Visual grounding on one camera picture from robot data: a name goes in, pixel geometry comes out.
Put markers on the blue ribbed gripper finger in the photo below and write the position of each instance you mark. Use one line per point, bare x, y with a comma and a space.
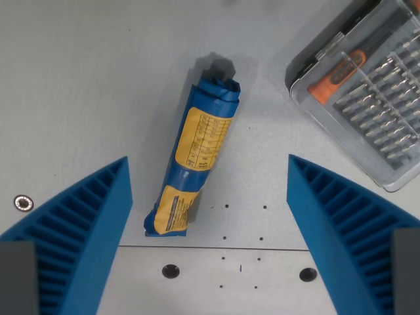
341, 223
82, 226

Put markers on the rolled blue and yellow bag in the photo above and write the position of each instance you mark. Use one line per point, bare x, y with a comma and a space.
196, 154

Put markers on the round metal table screw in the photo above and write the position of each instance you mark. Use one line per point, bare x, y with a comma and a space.
23, 203

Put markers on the clear plastic screwdriver bit case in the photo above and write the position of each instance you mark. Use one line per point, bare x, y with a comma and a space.
364, 95

